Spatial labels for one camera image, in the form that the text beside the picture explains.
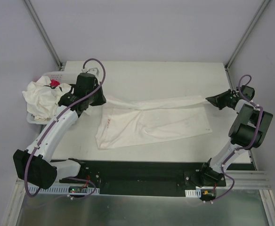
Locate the left aluminium frame post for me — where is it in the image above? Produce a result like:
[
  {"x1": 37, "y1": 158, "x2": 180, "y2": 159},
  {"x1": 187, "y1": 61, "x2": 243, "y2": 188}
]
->
[{"x1": 22, "y1": 0, "x2": 63, "y2": 70}]

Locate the left white cable duct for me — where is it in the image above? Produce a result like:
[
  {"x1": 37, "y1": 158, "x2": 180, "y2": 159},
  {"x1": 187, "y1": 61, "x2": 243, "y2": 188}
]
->
[{"x1": 38, "y1": 185, "x2": 100, "y2": 195}]

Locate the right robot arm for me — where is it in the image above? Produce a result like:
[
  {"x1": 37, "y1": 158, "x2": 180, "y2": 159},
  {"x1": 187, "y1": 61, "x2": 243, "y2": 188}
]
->
[{"x1": 199, "y1": 85, "x2": 273, "y2": 186}]

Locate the white cable duct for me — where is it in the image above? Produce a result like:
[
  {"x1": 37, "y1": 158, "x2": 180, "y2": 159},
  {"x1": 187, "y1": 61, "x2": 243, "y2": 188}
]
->
[
  {"x1": 38, "y1": 185, "x2": 100, "y2": 195},
  {"x1": 185, "y1": 189, "x2": 202, "y2": 198}
]

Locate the aluminium frame post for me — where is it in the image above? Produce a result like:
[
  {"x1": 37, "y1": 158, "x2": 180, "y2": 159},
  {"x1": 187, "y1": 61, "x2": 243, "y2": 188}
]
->
[
  {"x1": 224, "y1": 0, "x2": 271, "y2": 71},
  {"x1": 22, "y1": 0, "x2": 63, "y2": 70}
]

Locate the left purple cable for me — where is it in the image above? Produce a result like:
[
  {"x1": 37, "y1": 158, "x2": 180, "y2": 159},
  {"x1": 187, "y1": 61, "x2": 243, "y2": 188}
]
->
[{"x1": 24, "y1": 58, "x2": 106, "y2": 197}]

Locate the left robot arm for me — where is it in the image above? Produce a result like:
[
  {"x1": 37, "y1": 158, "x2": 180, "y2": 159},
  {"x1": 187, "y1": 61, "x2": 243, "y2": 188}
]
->
[{"x1": 13, "y1": 72, "x2": 106, "y2": 189}]

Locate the white red-print t-shirt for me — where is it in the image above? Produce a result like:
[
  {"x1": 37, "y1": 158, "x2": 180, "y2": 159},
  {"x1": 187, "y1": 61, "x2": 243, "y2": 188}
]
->
[{"x1": 95, "y1": 96, "x2": 212, "y2": 149}]

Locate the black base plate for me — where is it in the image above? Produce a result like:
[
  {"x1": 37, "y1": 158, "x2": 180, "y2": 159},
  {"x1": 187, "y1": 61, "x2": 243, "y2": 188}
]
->
[{"x1": 58, "y1": 160, "x2": 225, "y2": 197}]

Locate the aluminium front rail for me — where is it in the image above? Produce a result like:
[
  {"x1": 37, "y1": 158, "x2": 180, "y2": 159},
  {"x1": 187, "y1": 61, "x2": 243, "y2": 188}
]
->
[{"x1": 222, "y1": 170, "x2": 272, "y2": 189}]

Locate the white plastic laundry basket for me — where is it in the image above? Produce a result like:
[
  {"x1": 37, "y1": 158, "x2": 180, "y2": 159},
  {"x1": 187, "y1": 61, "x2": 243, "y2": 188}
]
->
[{"x1": 23, "y1": 72, "x2": 77, "y2": 125}]

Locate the pink t-shirt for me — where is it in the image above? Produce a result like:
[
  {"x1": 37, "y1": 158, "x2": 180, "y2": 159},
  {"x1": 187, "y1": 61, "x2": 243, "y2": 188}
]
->
[{"x1": 50, "y1": 80, "x2": 60, "y2": 87}]

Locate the white t-shirt pile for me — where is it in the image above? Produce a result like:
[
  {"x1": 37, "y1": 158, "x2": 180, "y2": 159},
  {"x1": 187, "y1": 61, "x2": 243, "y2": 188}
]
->
[{"x1": 22, "y1": 75, "x2": 93, "y2": 122}]

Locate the right white cable duct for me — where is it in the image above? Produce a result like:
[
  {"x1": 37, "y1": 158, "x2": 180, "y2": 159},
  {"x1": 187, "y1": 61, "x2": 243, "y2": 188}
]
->
[{"x1": 185, "y1": 189, "x2": 202, "y2": 198}]

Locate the right aluminium frame post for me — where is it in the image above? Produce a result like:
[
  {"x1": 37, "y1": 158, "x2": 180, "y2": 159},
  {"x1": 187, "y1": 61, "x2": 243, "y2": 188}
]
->
[{"x1": 224, "y1": 0, "x2": 271, "y2": 71}]

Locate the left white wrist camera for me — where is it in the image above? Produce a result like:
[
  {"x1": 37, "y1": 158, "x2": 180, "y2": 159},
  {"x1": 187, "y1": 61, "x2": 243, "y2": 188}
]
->
[{"x1": 81, "y1": 68, "x2": 99, "y2": 76}]

